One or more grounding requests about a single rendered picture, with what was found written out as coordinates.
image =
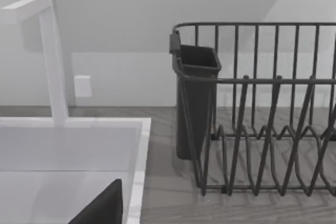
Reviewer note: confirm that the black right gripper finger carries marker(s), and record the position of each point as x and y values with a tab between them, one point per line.
106	205

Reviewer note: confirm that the white sink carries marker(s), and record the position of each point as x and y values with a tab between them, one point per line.
71	150

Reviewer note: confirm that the dark grey utensil cup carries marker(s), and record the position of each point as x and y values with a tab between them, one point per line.
195	98

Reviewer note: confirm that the tall white tap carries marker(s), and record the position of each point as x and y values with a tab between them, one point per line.
53	58

